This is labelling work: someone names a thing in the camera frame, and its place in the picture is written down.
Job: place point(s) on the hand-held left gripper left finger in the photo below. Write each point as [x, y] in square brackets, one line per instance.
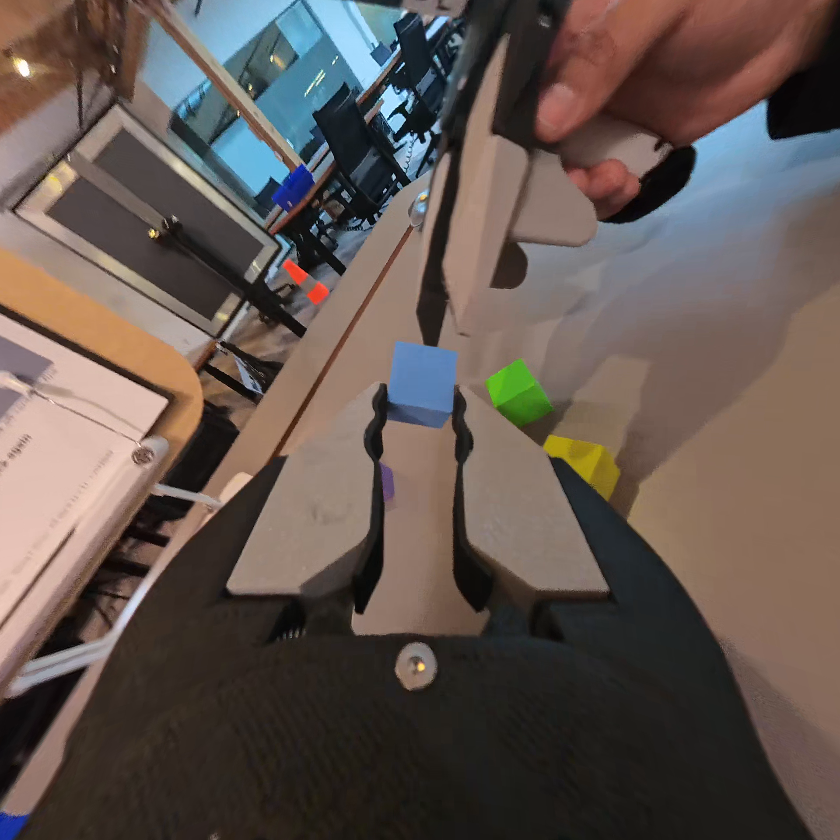
[308, 518]

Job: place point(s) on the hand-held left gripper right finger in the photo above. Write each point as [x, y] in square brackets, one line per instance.
[531, 525]

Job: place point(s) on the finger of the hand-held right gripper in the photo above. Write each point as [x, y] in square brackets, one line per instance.
[479, 216]
[433, 282]

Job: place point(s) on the yellow foam cube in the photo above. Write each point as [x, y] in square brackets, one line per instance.
[584, 459]

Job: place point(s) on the purple foam cube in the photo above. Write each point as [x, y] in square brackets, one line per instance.
[387, 482]

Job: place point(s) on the blue foam cube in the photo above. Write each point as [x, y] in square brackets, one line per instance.
[423, 380]

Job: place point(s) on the green foam cube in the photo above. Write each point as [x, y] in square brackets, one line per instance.
[518, 394]

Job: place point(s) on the person's right hand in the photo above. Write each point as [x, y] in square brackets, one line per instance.
[669, 59]

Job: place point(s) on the small clear dome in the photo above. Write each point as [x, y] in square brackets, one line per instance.
[418, 208]

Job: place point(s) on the black office chair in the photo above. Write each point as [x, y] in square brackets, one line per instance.
[420, 59]
[354, 138]

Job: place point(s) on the orange traffic cone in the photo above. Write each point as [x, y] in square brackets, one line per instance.
[305, 282]

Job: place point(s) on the small blue storage bin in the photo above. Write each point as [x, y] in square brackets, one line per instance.
[293, 190]

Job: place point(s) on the brown wooden board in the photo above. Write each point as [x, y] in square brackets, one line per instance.
[98, 321]

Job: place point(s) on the grey door with dark panels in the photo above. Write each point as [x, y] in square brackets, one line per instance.
[98, 210]

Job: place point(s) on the large blue storage bin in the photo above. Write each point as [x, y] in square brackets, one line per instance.
[10, 828]

